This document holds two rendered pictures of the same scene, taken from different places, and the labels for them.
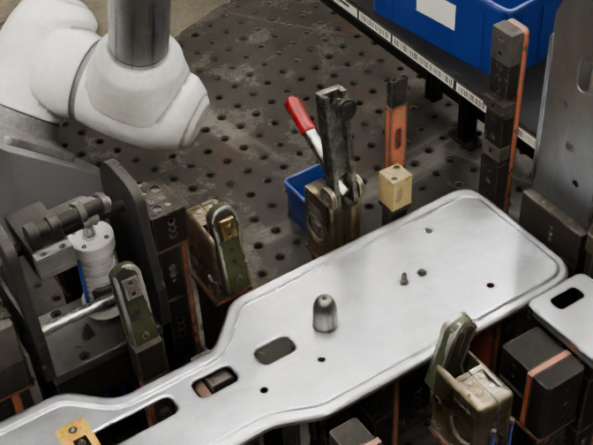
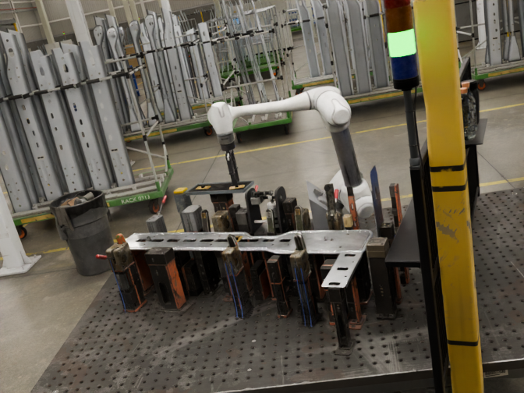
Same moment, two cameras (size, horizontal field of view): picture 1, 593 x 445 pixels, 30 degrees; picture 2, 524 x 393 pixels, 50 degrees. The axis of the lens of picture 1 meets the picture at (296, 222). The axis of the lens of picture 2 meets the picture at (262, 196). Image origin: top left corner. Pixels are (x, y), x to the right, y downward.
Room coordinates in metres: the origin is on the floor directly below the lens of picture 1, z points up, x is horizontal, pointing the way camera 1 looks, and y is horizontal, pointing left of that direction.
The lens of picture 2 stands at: (-0.42, -2.02, 2.09)
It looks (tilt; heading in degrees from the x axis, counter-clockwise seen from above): 19 degrees down; 59
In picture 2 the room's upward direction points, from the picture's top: 12 degrees counter-clockwise
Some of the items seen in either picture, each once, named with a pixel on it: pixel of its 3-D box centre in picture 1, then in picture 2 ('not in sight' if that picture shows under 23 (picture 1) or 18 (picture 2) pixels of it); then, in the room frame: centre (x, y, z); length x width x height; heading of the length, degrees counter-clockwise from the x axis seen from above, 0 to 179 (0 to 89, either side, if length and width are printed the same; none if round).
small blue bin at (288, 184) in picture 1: (323, 201); not in sight; (1.49, -0.05, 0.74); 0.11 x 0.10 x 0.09; 121
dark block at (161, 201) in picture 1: (174, 309); (295, 237); (1.08, 0.18, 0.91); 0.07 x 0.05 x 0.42; 31
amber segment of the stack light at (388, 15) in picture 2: not in sight; (398, 19); (0.77, -0.95, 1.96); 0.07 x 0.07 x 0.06
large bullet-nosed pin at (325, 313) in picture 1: (325, 313); not in sight; (0.96, -0.03, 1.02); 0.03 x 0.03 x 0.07
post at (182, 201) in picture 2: not in sight; (189, 227); (0.81, 0.85, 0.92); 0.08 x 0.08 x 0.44; 31
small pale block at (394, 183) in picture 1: (393, 267); (352, 250); (1.17, -0.14, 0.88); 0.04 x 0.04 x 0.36; 31
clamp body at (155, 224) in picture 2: not in sight; (162, 246); (0.62, 0.85, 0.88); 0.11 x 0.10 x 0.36; 31
